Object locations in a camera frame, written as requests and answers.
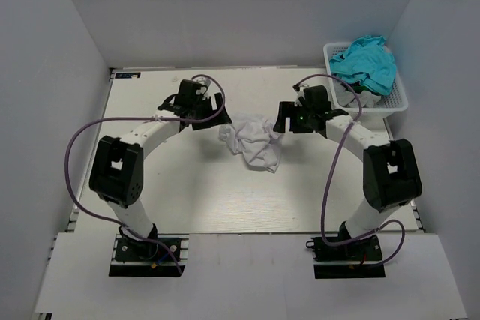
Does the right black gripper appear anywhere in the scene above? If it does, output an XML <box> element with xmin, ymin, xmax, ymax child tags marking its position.
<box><xmin>274</xmin><ymin>102</ymin><xmax>315</xmax><ymax>134</ymax></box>

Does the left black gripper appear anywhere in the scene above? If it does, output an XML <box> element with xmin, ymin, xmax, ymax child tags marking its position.
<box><xmin>190</xmin><ymin>93</ymin><xmax>230</xmax><ymax>131</ymax></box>

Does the white t-shirt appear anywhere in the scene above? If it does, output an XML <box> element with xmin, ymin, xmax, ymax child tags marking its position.
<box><xmin>218</xmin><ymin>113</ymin><xmax>283</xmax><ymax>173</ymax></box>

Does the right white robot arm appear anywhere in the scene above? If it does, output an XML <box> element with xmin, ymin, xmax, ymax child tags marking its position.
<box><xmin>274</xmin><ymin>101</ymin><xmax>422</xmax><ymax>259</ymax></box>

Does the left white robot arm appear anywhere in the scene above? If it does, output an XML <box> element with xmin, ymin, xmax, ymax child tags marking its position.
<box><xmin>88</xmin><ymin>90</ymin><xmax>231</xmax><ymax>259</ymax></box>

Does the grey white cloth in basket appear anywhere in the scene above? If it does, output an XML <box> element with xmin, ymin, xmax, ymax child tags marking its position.
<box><xmin>334</xmin><ymin>83</ymin><xmax>382</xmax><ymax>108</ymax></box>

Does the green cloth in basket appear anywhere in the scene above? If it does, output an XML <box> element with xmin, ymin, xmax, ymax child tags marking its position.
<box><xmin>352</xmin><ymin>82</ymin><xmax>375</xmax><ymax>94</ymax></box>

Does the teal t-shirt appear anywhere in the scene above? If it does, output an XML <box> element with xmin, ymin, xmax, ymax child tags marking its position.
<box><xmin>328</xmin><ymin>35</ymin><xmax>397</xmax><ymax>96</ymax></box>

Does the blue label sticker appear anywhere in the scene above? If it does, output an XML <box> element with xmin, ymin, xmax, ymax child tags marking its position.
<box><xmin>114</xmin><ymin>72</ymin><xmax>141</xmax><ymax>79</ymax></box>

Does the white plastic basket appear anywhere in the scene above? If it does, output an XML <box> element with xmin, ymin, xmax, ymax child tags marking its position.
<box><xmin>323</xmin><ymin>42</ymin><xmax>408</xmax><ymax>120</ymax></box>

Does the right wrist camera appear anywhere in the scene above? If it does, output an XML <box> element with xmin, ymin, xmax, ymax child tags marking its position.
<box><xmin>298</xmin><ymin>85</ymin><xmax>332</xmax><ymax>114</ymax></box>

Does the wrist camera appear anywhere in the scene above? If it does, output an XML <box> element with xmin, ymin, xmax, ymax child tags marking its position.
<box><xmin>174</xmin><ymin>79</ymin><xmax>209</xmax><ymax>108</ymax></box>
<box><xmin>298</xmin><ymin>85</ymin><xmax>332</xmax><ymax>114</ymax></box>

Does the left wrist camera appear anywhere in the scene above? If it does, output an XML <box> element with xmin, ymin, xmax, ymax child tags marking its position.
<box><xmin>174</xmin><ymin>79</ymin><xmax>209</xmax><ymax>108</ymax></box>

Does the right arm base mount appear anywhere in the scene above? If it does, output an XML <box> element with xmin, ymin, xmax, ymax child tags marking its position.
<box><xmin>305</xmin><ymin>236</ymin><xmax>386</xmax><ymax>280</ymax></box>

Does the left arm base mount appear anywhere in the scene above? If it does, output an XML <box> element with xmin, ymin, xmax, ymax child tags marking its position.
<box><xmin>109</xmin><ymin>234</ymin><xmax>189</xmax><ymax>278</ymax></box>

